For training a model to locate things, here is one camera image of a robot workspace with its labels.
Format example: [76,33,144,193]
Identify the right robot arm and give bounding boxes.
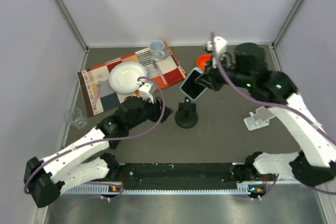
[195,37,335,187]

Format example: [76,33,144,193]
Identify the patterned orange placemat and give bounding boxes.
[77,42,186,117]

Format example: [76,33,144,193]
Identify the fork with pink handle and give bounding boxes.
[92,74,103,110]

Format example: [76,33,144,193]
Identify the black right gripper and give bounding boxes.
[196,53,252,92]

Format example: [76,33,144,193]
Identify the clear drinking glass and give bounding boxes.
[64,107,87,129]

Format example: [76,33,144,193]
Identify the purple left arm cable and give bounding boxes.
[23,76,166,195]

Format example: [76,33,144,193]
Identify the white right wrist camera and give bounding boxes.
[204,36,228,68]

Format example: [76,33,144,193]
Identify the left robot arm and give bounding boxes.
[24,96,173,208]

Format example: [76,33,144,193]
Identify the white plate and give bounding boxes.
[108,61,147,93]

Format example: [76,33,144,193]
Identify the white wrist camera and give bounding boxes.
[204,36,228,68]
[138,82,155,104]

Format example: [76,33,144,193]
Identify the black round-base phone stand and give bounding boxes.
[175,97,198,129]

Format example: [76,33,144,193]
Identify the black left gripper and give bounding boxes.
[128,94,173,130]

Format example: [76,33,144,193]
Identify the light blue smartphone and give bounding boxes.
[180,67,206,101]

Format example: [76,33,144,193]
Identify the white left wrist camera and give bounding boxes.
[138,82,155,104]

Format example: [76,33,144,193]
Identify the grey slotted cable duct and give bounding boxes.
[64,184,264,195]

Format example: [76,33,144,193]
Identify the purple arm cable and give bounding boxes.
[209,31,336,196]
[23,76,166,195]

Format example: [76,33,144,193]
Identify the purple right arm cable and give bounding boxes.
[209,31,336,196]

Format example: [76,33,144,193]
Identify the light blue mug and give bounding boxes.
[149,40,165,61]

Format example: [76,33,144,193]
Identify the black smartphone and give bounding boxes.
[109,140,121,150]

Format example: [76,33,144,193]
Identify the white plastic phone stand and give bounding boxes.
[244,106,275,131]

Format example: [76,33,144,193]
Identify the orange plastic bowl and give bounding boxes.
[196,54,212,71]

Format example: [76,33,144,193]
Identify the knife with pink handle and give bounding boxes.
[152,59,167,85]

